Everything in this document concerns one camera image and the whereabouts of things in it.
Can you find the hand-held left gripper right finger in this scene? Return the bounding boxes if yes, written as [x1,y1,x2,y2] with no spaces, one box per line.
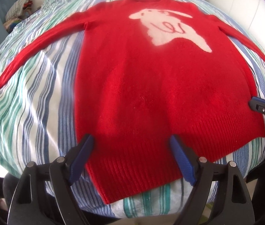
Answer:
[169,135,256,225]

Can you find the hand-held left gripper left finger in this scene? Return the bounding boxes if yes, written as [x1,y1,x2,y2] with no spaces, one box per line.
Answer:
[6,134,94,225]

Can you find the red sweater with white animal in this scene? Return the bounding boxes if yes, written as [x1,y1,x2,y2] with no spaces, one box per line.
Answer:
[0,0,265,204]

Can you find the pile of clothes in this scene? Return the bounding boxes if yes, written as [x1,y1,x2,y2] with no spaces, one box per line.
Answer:
[5,0,33,20]

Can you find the striped blue green bed blanket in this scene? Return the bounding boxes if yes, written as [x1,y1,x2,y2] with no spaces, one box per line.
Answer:
[0,0,265,218]

